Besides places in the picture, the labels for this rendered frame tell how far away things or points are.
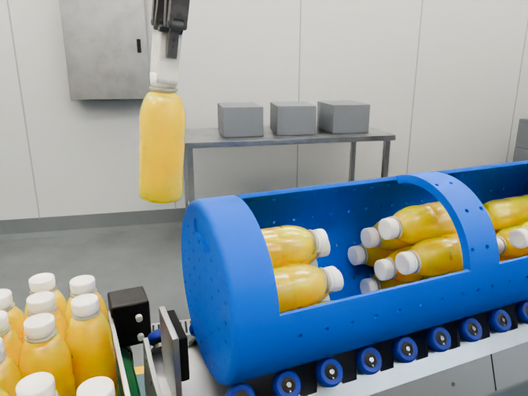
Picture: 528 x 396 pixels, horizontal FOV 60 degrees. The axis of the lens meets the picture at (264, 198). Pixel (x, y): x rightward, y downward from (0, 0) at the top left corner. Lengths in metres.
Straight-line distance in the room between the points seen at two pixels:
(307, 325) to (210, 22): 3.60
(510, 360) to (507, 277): 0.21
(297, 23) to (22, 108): 2.38
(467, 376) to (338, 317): 0.36
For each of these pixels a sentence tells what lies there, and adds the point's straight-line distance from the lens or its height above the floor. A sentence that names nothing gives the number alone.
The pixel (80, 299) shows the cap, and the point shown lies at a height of 1.09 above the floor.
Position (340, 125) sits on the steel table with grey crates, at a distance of 3.60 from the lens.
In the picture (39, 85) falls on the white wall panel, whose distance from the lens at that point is 4.16.
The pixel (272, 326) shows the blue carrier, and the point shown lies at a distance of 0.63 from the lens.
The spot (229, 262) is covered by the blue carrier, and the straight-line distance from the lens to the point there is 0.60.
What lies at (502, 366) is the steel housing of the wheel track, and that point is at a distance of 1.03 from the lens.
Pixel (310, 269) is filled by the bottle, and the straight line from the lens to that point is 0.71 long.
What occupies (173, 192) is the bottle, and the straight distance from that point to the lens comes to 0.71.
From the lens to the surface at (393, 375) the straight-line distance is 0.85.
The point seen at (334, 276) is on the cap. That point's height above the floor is 1.11.
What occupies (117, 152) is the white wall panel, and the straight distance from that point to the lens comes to 4.14.
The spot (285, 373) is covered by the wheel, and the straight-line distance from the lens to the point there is 0.74.
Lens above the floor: 1.43
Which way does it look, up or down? 17 degrees down
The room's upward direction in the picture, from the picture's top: straight up
